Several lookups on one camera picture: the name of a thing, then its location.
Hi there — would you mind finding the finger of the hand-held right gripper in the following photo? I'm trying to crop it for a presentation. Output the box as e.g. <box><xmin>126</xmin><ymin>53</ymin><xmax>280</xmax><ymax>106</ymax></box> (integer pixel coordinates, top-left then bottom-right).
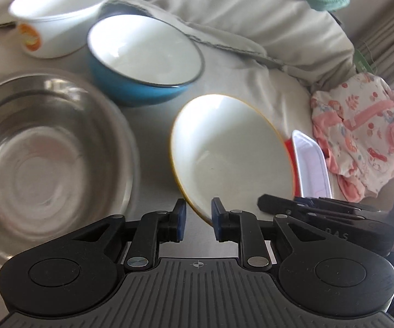
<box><xmin>293</xmin><ymin>195</ymin><xmax>382</xmax><ymax>214</ymax></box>
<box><xmin>257</xmin><ymin>194</ymin><xmax>320</xmax><ymax>224</ymax></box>

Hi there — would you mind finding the white bowl with orange print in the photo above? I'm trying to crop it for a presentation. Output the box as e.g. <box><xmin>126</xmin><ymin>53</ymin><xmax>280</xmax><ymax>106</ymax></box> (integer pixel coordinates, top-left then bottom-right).
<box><xmin>8</xmin><ymin>0</ymin><xmax>111</xmax><ymax>58</ymax></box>

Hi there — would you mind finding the white bowl with orange rim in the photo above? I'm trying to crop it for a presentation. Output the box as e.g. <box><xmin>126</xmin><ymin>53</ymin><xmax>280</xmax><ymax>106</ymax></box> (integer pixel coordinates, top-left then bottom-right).
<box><xmin>170</xmin><ymin>94</ymin><xmax>295</xmax><ymax>226</ymax></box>

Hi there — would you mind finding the pink floral cloth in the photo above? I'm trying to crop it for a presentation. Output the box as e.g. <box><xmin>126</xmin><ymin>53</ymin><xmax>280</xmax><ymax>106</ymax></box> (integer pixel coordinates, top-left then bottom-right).
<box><xmin>310</xmin><ymin>73</ymin><xmax>394</xmax><ymax>202</ymax></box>

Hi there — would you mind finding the green tag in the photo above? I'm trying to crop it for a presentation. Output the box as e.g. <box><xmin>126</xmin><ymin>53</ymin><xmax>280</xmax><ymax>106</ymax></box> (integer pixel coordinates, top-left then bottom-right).
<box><xmin>353</xmin><ymin>48</ymin><xmax>377</xmax><ymax>75</ymax></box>

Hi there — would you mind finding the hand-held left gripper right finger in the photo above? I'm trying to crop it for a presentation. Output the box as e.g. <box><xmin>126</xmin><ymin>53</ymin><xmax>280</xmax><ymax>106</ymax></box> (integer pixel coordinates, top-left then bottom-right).
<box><xmin>211</xmin><ymin>197</ymin><xmax>324</xmax><ymax>274</ymax></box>

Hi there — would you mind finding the grey blanket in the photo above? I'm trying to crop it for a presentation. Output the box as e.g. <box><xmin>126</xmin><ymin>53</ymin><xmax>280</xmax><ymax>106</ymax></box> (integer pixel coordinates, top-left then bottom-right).
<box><xmin>0</xmin><ymin>0</ymin><xmax>358</xmax><ymax>91</ymax></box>

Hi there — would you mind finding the white rectangular tray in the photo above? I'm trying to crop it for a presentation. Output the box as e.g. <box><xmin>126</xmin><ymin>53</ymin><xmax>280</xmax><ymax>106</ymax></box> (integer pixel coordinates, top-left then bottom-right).
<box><xmin>291</xmin><ymin>129</ymin><xmax>333</xmax><ymax>199</ymax></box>

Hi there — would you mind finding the blue enamel bowl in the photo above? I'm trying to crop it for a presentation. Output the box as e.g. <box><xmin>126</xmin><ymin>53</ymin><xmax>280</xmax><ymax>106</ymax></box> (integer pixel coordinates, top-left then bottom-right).
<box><xmin>87</xmin><ymin>15</ymin><xmax>205</xmax><ymax>107</ymax></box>

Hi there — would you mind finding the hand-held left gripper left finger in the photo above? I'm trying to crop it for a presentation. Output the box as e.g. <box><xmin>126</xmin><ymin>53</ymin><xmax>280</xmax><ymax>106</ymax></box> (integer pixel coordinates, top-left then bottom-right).
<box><xmin>70</xmin><ymin>198</ymin><xmax>187</xmax><ymax>273</ymax></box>

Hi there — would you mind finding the stainless steel bowl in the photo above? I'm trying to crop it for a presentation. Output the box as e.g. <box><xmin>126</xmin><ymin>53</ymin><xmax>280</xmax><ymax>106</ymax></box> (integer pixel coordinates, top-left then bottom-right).
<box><xmin>0</xmin><ymin>70</ymin><xmax>140</xmax><ymax>270</ymax></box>

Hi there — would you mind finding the grey curtain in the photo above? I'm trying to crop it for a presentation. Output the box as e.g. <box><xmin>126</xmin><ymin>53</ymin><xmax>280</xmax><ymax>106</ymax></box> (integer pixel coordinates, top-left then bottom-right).
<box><xmin>340</xmin><ymin>0</ymin><xmax>394</xmax><ymax>96</ymax></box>

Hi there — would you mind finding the red plate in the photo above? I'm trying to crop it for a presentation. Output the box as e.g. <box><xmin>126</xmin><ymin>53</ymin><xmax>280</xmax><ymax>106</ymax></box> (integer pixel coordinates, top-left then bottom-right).
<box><xmin>283</xmin><ymin>138</ymin><xmax>303</xmax><ymax>197</ymax></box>

